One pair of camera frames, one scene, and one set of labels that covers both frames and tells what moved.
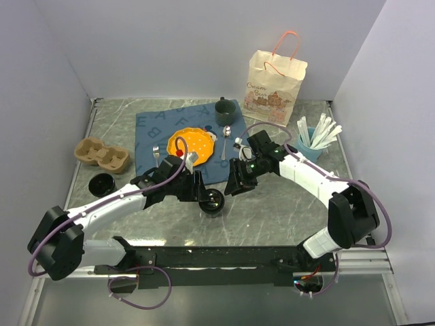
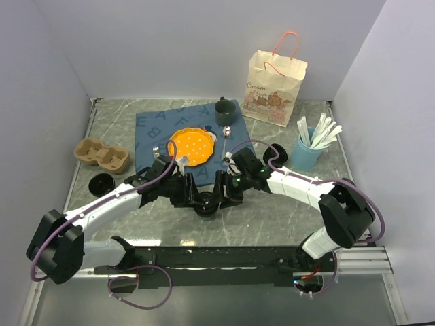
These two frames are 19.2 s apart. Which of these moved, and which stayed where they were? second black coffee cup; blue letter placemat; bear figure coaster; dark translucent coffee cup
Moved: dark translucent coffee cup
Stayed: blue letter placemat; bear figure coaster; second black coffee cup
